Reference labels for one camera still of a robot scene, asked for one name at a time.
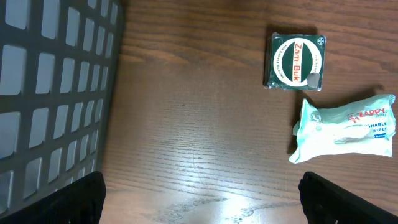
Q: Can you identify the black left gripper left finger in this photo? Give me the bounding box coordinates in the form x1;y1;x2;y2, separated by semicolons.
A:
1;171;106;224

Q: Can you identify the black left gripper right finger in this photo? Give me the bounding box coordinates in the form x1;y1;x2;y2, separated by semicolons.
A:
298;172;397;224

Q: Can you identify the mint green wipes pack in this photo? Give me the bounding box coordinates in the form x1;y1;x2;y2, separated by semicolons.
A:
289;94;396;164

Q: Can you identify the green Zam-Buk tin box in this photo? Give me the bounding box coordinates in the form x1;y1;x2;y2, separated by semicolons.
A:
264;32;326;91

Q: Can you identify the grey plastic mesh basket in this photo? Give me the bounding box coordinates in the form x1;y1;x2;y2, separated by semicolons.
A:
1;0;124;217

